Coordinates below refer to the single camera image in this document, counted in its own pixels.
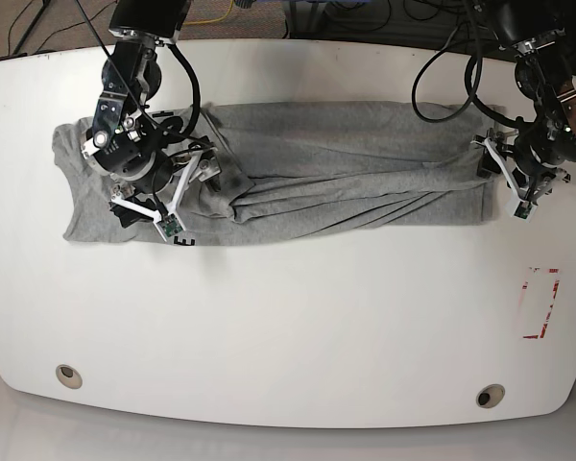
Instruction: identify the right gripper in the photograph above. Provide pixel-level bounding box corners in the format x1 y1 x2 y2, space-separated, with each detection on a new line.
109 143 222 229

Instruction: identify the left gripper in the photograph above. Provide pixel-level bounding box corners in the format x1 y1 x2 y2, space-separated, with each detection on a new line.
471 129 571 205

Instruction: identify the grey t-shirt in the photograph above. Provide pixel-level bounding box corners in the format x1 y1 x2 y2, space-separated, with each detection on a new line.
51 100 508 248

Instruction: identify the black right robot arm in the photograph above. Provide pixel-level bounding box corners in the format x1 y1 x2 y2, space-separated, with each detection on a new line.
81 1 221 240

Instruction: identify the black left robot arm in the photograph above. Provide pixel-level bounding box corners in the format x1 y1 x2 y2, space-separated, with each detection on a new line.
447 1 576 220

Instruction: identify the red tape marking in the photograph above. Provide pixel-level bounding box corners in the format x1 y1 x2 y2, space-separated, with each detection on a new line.
517 267 561 340

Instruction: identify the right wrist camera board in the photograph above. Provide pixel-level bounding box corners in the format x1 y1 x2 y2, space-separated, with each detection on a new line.
154 214 184 245

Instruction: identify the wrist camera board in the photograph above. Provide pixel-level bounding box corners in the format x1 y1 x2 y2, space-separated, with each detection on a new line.
154 214 184 245
504 197 538 222

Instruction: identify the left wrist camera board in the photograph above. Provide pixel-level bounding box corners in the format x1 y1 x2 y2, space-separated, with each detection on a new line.
504 197 538 222

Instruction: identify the left table cable grommet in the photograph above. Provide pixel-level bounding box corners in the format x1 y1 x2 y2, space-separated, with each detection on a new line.
56 364 83 390

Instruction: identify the table cable grommet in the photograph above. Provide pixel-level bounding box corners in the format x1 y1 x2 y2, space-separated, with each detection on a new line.
56 364 83 390
476 384 505 409

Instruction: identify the yellow cable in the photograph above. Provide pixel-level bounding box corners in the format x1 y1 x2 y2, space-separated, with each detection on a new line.
181 0 235 28

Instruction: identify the right table cable grommet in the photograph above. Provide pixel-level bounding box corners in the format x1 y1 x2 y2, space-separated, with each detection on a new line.
476 384 505 409

